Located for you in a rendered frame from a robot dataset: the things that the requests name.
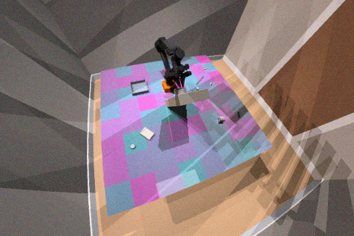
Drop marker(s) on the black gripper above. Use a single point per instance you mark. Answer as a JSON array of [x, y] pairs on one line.
[[178, 77]]

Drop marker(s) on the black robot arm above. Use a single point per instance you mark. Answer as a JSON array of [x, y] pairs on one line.
[[163, 44]]

